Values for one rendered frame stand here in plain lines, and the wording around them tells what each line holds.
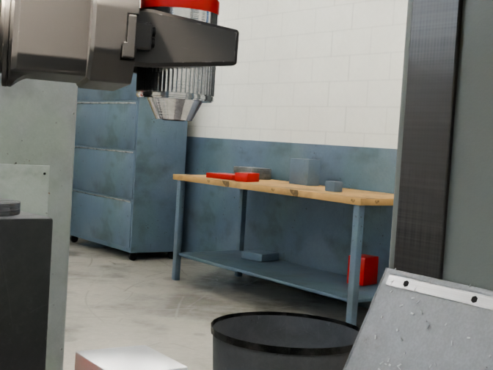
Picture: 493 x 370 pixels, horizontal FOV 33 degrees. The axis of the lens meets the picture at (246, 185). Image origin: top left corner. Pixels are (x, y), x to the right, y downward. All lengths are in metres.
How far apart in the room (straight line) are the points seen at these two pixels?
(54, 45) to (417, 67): 0.48
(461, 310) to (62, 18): 0.48
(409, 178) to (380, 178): 5.31
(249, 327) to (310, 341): 0.21
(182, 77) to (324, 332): 2.29
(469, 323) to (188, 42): 0.42
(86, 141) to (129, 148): 0.90
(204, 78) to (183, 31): 0.03
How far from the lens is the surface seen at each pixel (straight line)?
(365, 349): 0.84
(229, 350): 2.40
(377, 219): 6.18
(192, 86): 0.48
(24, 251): 0.90
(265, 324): 2.76
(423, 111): 0.84
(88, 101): 8.63
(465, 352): 0.78
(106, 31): 0.44
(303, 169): 6.30
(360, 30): 6.46
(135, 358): 0.55
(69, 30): 0.45
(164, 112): 0.49
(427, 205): 0.83
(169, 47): 0.47
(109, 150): 8.14
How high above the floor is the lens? 1.18
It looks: 3 degrees down
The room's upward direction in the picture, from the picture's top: 4 degrees clockwise
